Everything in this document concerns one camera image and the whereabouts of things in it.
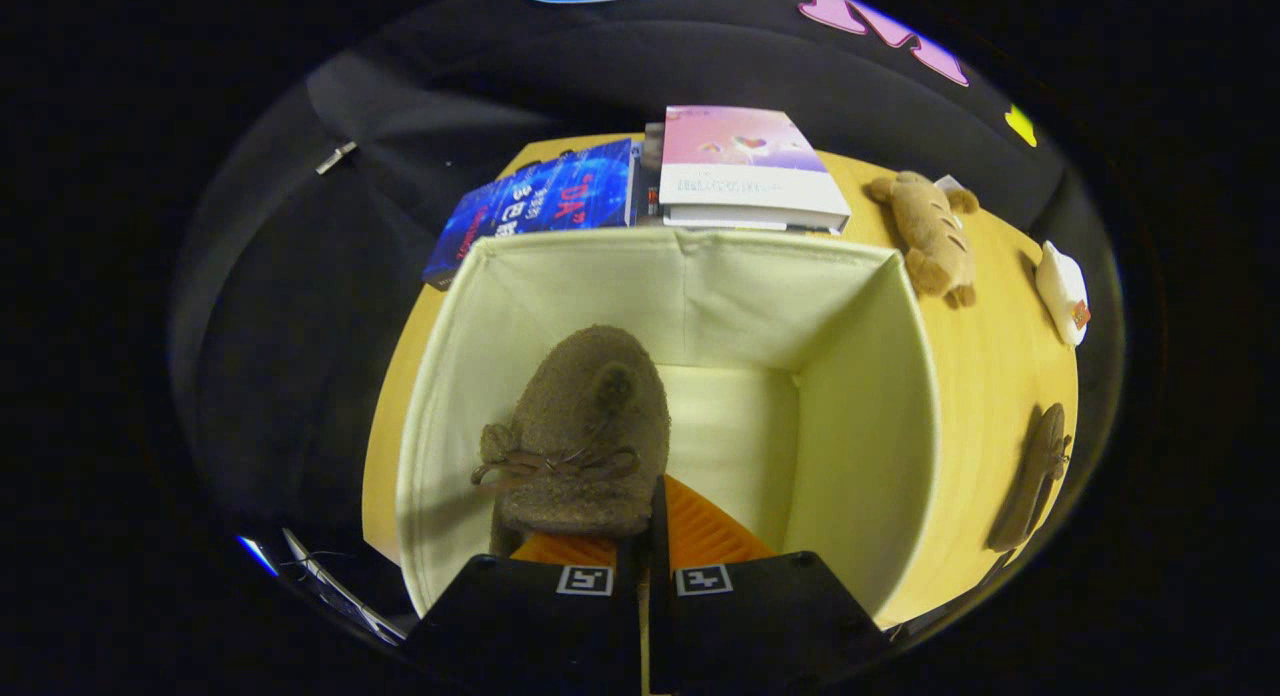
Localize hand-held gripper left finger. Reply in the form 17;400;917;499
405;531;653;696

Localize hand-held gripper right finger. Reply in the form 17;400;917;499
648;474;891;696

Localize brown fuzzy shoe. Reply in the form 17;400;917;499
472;324;672;559
985;403;1074;554

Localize cream fabric storage box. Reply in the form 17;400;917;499
395;226;943;619

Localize computer monitor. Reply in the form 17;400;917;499
236;534;283;579

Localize blue book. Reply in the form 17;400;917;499
422;138;639;292

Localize beige plush toy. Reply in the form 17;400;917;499
865;171;982;309

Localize white soft pouch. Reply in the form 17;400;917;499
1034;240;1092;348

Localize pink book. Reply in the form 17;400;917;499
658;105;853;233

